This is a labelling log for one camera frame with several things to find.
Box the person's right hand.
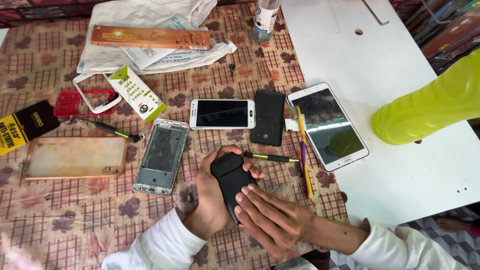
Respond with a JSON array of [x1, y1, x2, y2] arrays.
[[234, 184, 319, 261]]

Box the person's left hand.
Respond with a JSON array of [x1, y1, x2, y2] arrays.
[[182, 144, 266, 241]]

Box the black mobile phone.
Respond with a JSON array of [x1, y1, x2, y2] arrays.
[[209, 152, 259, 226]]

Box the green black screwdriver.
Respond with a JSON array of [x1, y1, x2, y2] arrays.
[[76, 117, 145, 143], [244, 151, 301, 163]]

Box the yellow purple toothbrush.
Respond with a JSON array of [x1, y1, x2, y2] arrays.
[[294, 105, 314, 200]]

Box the white smartphone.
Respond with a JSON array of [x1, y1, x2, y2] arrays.
[[189, 98, 256, 130]]

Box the black phone back cover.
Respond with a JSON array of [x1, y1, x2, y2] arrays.
[[250, 89, 286, 147]]

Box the white tablet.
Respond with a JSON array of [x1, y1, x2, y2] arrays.
[[286, 82, 370, 173]]

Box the floral checked tablecloth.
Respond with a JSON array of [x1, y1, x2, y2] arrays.
[[0, 0, 350, 270]]

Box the white phone bezel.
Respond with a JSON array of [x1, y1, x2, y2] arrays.
[[73, 73, 123, 115]]

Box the clear orange-rimmed phone case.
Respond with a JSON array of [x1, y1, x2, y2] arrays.
[[22, 136, 130, 180]]

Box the orange incense box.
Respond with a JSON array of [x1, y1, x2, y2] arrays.
[[91, 25, 212, 51]]

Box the lime green plastic bottle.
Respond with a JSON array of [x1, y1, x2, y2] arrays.
[[371, 49, 480, 146]]

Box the clear plastic bottle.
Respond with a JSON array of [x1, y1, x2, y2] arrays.
[[252, 0, 281, 43]]

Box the white plastic bags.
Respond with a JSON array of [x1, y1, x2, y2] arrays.
[[76, 0, 238, 75]]

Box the black yellow packet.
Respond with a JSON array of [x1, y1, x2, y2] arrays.
[[0, 100, 61, 157]]

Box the bent metal rod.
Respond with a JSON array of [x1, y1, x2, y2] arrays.
[[361, 0, 391, 26]]

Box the red patterned cloth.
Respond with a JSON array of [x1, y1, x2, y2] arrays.
[[0, 0, 113, 29]]

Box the shelf with packaged goods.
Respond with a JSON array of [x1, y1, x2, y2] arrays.
[[390, 0, 480, 76]]

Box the silver phone middle frame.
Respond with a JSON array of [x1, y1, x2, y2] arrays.
[[132, 118, 190, 197]]

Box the white green cable box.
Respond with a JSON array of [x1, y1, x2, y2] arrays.
[[106, 64, 168, 124]]

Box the red phone frame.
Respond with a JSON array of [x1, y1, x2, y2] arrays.
[[53, 89, 119, 117]]

